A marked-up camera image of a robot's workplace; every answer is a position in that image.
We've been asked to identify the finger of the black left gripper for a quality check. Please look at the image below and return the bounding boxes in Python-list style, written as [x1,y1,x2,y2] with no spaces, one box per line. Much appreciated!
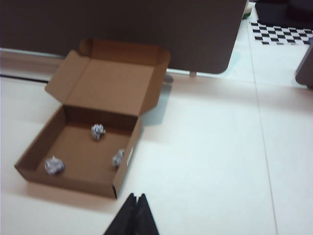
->
[132,192,160,235]
[104,192,138,235]

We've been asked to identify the paper ball black print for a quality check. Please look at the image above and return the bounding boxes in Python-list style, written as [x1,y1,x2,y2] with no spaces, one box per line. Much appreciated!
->
[112,148,126,168]

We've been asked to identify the paper ball blue print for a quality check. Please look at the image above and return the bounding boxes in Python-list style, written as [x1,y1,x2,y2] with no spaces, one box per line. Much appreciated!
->
[44,156,66,176]
[90,123,107,141]

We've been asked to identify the open brown cardboard box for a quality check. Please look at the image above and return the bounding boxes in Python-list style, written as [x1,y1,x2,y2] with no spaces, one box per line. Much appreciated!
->
[14,38,171,200]

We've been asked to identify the wide brown desk divider panel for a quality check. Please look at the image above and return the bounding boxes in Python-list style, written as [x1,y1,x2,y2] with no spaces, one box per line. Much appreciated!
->
[0,0,249,74]

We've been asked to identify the narrow brown desk divider panel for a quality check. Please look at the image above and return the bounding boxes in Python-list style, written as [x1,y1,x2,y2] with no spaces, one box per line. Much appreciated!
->
[295,46,313,89]

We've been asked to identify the black white checkerboard sheet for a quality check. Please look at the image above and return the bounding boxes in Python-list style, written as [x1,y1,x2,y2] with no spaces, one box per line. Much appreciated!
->
[248,20,313,46]

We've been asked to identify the black low seat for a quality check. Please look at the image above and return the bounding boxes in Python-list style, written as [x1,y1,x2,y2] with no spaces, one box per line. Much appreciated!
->
[255,0,313,28]

